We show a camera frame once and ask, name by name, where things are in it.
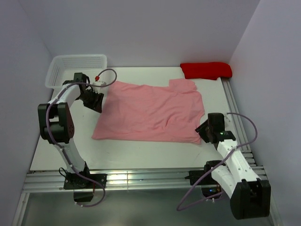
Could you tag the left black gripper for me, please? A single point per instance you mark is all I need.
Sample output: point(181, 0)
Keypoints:
point(97, 104)

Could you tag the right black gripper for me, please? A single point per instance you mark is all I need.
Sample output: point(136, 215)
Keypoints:
point(201, 128)

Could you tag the pink t shirt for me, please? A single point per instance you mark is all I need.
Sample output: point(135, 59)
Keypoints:
point(151, 113)

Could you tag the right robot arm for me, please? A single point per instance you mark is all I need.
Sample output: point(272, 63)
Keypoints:
point(249, 195)

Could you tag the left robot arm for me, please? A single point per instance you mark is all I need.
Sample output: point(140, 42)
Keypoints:
point(56, 124)

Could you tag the white plastic basket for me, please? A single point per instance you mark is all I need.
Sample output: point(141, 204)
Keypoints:
point(63, 64)

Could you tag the red folded t shirt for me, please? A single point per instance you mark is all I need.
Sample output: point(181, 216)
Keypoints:
point(208, 71)

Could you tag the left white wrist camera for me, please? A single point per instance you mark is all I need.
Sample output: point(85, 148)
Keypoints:
point(99, 84)

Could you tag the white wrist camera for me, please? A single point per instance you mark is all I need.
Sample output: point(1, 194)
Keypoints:
point(99, 84)
point(227, 119)

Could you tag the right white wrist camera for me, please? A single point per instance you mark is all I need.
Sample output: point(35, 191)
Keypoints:
point(227, 119)

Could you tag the aluminium right side rail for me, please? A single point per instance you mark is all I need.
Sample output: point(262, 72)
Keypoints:
point(237, 121)

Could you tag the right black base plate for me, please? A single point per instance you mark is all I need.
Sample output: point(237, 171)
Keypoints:
point(194, 175)

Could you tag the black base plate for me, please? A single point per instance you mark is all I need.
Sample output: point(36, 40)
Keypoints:
point(74, 182)
point(194, 175)

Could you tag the aluminium front rail frame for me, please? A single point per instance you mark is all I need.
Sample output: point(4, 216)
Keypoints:
point(146, 197)

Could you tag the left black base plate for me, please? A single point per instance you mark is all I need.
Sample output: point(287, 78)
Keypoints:
point(74, 182)

